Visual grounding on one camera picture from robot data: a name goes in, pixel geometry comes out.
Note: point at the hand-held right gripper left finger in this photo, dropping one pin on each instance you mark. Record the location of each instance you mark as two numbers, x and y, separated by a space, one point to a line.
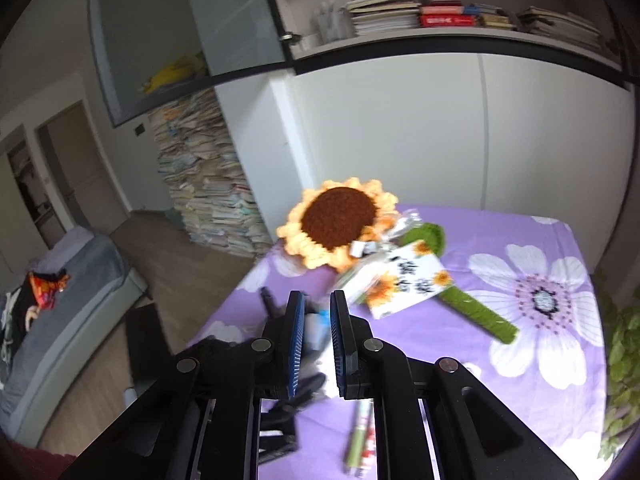
295 345

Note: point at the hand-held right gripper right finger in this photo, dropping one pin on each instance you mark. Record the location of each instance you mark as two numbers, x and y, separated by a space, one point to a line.
340 345

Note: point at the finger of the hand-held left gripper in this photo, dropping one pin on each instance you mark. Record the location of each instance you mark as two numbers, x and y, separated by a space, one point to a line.
268 302
309 389

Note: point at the grey dotted pen holder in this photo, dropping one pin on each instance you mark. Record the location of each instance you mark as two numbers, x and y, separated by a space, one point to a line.
312 357

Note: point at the green pen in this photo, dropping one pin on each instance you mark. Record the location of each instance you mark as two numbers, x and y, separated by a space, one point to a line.
357 444

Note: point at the pink patterned pen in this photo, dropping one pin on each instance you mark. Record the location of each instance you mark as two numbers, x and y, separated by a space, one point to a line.
369 447

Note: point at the sunflower print card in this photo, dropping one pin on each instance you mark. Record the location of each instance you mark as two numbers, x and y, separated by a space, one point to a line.
405 280

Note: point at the crochet sunflower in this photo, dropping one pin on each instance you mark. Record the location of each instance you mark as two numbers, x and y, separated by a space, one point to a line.
340 215

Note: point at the purple floral tablecloth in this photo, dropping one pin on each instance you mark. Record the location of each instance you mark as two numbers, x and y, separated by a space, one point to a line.
450 385

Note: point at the tall pile of papers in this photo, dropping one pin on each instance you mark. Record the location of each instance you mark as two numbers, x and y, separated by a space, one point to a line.
210 185

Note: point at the white satin ribbon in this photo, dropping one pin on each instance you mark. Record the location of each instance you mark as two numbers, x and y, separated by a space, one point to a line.
406 222

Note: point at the grey sofa bed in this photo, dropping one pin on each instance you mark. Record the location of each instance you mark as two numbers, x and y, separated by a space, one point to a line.
65 320

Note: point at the white bookcase cabinet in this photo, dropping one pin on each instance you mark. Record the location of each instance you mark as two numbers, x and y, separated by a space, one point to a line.
400 125

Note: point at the orange snack bag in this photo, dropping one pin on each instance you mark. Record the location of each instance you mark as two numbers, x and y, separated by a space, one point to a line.
46 287

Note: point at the wooden door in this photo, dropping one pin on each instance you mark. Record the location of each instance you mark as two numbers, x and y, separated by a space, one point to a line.
85 170

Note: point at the yellow plush toy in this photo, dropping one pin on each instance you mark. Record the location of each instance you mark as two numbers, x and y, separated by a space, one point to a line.
172 75

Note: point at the dark clothes pile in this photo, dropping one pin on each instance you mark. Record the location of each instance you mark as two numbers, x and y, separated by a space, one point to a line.
15 330

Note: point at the green potted plant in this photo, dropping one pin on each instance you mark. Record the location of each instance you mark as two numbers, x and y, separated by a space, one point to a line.
622 360

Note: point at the glass cabinet door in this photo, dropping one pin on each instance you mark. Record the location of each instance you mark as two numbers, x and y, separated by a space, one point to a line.
165 25

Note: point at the stack of white booklets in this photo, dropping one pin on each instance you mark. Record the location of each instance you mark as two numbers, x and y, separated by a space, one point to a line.
382 12

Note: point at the stack of red books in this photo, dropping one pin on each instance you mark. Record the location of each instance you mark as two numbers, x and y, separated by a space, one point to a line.
445 16

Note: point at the small stack of brown books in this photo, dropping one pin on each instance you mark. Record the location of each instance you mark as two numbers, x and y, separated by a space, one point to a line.
495 17

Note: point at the wide stack of worn books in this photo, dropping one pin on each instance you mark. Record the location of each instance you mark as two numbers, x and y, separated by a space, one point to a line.
560 27

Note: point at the black wall socket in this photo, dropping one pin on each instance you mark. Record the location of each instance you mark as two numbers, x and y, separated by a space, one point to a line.
140 129

